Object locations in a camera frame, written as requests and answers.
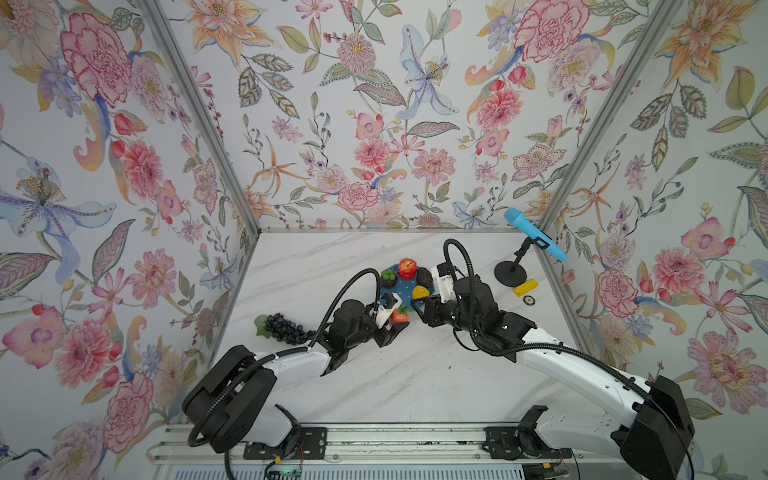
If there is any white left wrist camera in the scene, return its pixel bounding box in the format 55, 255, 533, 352
375, 304, 394, 329

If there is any aluminium corner post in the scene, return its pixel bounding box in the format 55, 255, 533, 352
539, 1, 682, 233
137, 0, 261, 238

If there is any blue polka dot plate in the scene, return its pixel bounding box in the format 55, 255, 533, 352
380, 265, 435, 307

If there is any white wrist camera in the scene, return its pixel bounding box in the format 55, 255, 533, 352
375, 304, 394, 329
433, 262, 456, 303

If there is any yellow toy block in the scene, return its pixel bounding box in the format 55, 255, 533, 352
513, 279, 539, 298

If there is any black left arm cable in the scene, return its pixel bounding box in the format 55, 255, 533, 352
187, 268, 384, 480

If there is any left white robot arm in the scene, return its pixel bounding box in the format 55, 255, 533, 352
182, 292, 409, 453

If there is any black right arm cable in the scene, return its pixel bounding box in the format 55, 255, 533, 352
442, 238, 696, 480

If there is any aluminium corner post left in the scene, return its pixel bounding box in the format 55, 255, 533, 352
137, 0, 261, 238

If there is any dark brown toy avocado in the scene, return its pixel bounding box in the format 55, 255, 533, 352
416, 267, 433, 289

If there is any dark purple toy grape bunch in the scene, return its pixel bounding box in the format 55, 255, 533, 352
254, 313, 316, 346

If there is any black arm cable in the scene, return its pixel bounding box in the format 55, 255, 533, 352
442, 238, 696, 480
187, 268, 384, 480

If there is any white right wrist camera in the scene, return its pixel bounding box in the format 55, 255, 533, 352
433, 262, 456, 303

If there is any aluminium corner post right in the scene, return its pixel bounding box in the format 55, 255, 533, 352
539, 1, 682, 233

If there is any blue toy microphone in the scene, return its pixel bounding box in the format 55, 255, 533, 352
504, 208, 568, 262

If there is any black microphone stand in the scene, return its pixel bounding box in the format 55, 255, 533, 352
494, 237, 550, 288

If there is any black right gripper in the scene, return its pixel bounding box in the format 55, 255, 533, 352
411, 293, 485, 340

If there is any red yellow toy apple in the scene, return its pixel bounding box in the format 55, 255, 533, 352
397, 258, 419, 281

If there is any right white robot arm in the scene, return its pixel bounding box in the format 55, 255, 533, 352
419, 263, 695, 479

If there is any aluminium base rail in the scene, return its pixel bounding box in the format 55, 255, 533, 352
148, 423, 636, 479

